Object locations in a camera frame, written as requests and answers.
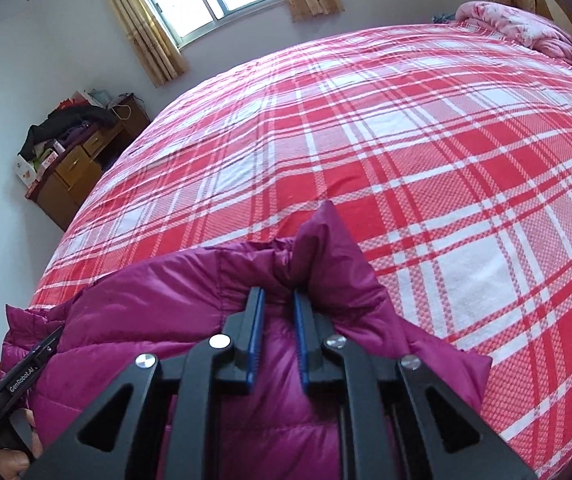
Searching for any pile of dark clothes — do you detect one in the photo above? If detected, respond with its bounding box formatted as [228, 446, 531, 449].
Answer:
[20, 105, 117, 158]

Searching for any bed with red plaid sheet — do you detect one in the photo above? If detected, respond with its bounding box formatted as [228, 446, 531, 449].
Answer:
[28, 22, 572, 480]

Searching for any magenta puffer jacket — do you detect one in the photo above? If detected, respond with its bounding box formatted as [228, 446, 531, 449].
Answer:
[0, 200, 494, 480]

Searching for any person's left hand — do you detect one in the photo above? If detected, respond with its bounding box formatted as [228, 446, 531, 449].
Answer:
[0, 407, 44, 480]

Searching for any white cardboard box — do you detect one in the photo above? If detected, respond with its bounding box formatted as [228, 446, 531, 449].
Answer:
[13, 152, 39, 183]

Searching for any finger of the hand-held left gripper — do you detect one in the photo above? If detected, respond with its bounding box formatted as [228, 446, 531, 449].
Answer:
[40, 326, 65, 362]

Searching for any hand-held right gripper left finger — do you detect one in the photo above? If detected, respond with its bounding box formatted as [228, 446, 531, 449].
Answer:
[21, 286, 267, 480]

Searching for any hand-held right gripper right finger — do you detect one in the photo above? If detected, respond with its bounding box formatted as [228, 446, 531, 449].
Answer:
[293, 289, 539, 480]

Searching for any folded pink quilt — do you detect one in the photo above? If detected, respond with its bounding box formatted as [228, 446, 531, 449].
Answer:
[453, 1, 572, 71]

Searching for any wooden desk with drawers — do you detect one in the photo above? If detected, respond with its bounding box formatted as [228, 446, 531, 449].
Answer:
[25, 92, 151, 231]

